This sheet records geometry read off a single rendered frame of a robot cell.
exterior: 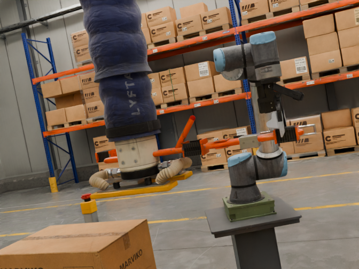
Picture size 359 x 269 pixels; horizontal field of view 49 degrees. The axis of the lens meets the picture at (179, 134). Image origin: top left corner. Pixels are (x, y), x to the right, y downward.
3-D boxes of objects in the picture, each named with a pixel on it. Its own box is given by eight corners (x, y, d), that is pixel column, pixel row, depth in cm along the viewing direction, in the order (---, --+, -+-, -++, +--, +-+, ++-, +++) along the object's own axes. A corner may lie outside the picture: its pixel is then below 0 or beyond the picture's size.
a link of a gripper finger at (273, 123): (268, 139, 141) (265, 115, 143) (285, 136, 138) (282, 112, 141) (266, 136, 138) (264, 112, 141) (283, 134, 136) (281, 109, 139)
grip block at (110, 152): (96, 163, 196) (94, 152, 195) (105, 159, 204) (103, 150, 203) (111, 160, 193) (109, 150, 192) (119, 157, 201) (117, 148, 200)
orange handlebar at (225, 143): (80, 169, 170) (79, 161, 169) (115, 157, 198) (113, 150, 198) (304, 137, 138) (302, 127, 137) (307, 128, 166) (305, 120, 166)
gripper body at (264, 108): (263, 113, 149) (257, 82, 148) (286, 110, 146) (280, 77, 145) (259, 115, 142) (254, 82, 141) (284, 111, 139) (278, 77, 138)
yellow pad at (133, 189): (90, 199, 156) (87, 187, 156) (103, 193, 166) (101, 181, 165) (169, 191, 144) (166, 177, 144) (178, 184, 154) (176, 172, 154)
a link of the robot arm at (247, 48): (243, 45, 161) (243, 40, 148) (272, 40, 159) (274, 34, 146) (246, 68, 161) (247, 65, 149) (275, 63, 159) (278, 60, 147)
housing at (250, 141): (240, 149, 145) (237, 137, 145) (243, 147, 152) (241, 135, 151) (259, 147, 143) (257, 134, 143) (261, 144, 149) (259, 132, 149)
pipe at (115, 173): (91, 189, 158) (88, 175, 158) (121, 176, 181) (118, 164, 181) (169, 180, 146) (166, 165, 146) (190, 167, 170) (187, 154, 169)
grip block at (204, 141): (182, 158, 152) (179, 143, 151) (190, 154, 161) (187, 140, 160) (203, 155, 149) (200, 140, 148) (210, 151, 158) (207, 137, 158)
